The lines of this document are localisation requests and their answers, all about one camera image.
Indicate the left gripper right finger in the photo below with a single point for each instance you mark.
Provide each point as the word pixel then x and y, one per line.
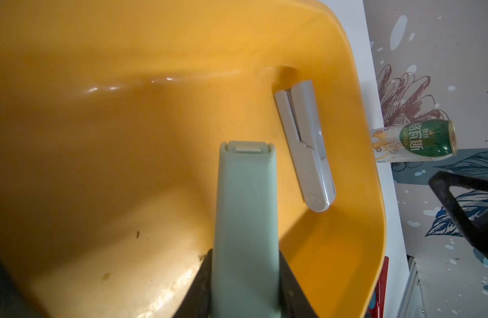
pixel 293 302

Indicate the yellow plastic storage box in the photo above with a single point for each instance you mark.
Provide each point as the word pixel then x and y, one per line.
pixel 112 114

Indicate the grey pruning pliers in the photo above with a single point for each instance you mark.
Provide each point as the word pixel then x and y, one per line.
pixel 301 123

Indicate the mint green pliers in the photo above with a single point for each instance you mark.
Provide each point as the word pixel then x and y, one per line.
pixel 245 261

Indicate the red plastic tool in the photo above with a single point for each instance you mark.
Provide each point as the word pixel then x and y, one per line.
pixel 377 303

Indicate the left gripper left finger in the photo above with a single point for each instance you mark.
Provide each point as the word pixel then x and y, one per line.
pixel 197 302

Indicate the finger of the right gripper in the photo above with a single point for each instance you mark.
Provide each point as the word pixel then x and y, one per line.
pixel 464 208

